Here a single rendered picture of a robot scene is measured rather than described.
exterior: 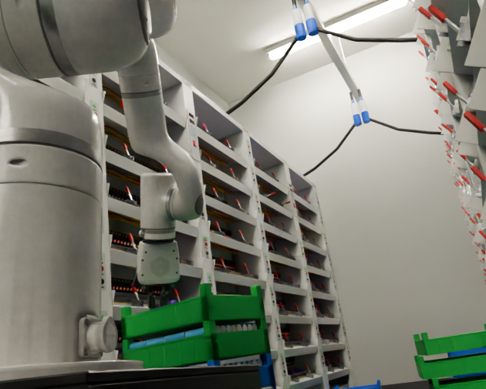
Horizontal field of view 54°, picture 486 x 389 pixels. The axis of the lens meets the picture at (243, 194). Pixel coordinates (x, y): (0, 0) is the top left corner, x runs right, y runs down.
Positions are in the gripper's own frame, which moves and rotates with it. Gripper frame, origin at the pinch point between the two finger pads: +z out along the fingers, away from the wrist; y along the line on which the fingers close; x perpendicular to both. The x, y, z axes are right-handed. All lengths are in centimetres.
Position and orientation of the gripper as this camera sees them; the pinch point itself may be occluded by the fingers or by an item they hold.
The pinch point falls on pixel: (157, 302)
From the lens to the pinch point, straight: 120.9
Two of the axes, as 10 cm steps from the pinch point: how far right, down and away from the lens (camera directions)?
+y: 9.3, -0.1, 3.7
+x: -3.6, -0.7, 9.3
